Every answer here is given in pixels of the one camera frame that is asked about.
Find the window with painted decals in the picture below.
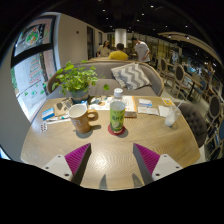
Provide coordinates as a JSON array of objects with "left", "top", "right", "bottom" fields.
[{"left": 10, "top": 14, "right": 57, "bottom": 123}]

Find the white paper napkin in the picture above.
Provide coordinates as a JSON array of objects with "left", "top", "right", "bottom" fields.
[{"left": 158, "top": 104, "right": 172, "bottom": 118}]

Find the group of wooden dining chairs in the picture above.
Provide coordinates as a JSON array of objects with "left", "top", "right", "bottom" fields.
[{"left": 156, "top": 56, "right": 224, "bottom": 158}]

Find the printed white magazine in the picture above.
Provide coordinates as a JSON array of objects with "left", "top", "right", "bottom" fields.
[{"left": 88, "top": 95, "right": 116, "bottom": 112}]

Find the white teal tube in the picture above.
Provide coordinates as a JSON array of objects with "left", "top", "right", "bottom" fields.
[{"left": 46, "top": 114, "right": 71, "bottom": 125}]

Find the pill blister pack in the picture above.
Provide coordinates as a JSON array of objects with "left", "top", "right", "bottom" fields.
[{"left": 39, "top": 121, "right": 49, "bottom": 132}]

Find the grey curved sofa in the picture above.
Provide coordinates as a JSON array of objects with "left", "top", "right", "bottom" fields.
[{"left": 46, "top": 59, "right": 165, "bottom": 100}]

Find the person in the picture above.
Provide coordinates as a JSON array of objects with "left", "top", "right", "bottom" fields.
[
  {"left": 96, "top": 40, "right": 112, "bottom": 58},
  {"left": 131, "top": 37, "right": 151, "bottom": 64},
  {"left": 107, "top": 42, "right": 130, "bottom": 61}
]

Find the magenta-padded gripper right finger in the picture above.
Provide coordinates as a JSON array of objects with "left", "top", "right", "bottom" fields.
[{"left": 131, "top": 142, "right": 183, "bottom": 186}]

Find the clear green-labelled water bottle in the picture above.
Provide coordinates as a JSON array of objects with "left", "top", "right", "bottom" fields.
[{"left": 109, "top": 87, "right": 127, "bottom": 135}]

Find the dark tufted armchair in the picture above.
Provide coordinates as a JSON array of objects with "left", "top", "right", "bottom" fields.
[{"left": 178, "top": 103, "right": 208, "bottom": 149}]

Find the clear plastic cup with straw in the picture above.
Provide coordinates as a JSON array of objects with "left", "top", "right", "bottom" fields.
[{"left": 164, "top": 99, "right": 184, "bottom": 128}]

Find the group of ceiling spotlights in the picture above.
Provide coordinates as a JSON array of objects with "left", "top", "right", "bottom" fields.
[{"left": 96, "top": 1, "right": 201, "bottom": 41}]

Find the green potted plant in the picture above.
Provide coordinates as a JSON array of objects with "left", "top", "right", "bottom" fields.
[{"left": 51, "top": 60, "right": 110, "bottom": 104}]

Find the small blue white box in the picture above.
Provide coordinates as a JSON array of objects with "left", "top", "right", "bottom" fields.
[{"left": 41, "top": 107, "right": 56, "bottom": 122}]

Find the small yellow card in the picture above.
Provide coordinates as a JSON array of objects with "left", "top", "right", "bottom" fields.
[{"left": 161, "top": 97, "right": 175, "bottom": 107}]

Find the white cardboard box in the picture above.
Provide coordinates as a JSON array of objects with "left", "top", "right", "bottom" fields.
[{"left": 123, "top": 95, "right": 138, "bottom": 118}]

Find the white blue tissue packet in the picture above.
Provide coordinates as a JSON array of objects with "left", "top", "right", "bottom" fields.
[{"left": 138, "top": 98, "right": 153, "bottom": 108}]

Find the grey white chevron cushion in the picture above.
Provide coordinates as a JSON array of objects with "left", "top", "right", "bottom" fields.
[{"left": 110, "top": 62, "right": 152, "bottom": 91}]

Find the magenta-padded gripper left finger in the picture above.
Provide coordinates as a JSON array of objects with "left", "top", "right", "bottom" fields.
[{"left": 41, "top": 142, "right": 92, "bottom": 186}]

